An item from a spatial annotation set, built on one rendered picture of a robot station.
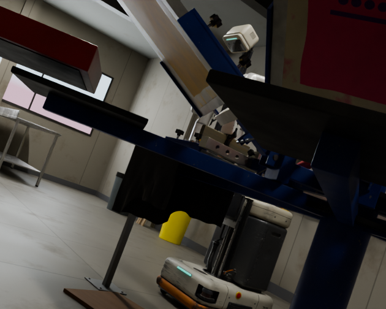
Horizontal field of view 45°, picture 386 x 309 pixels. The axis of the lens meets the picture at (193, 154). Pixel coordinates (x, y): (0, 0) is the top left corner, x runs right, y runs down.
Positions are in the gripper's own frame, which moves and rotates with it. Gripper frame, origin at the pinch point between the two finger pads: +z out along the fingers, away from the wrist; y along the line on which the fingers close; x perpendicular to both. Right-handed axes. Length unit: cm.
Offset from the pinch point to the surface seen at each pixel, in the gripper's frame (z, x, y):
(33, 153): 72, -205, 813
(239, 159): 8.1, 12.1, -27.7
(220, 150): 8.3, 25.3, -27.7
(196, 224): 76, -334, 377
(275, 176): 14, 34, -73
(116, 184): 67, -285, 573
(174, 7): -21, 96, -64
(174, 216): 74, -284, 375
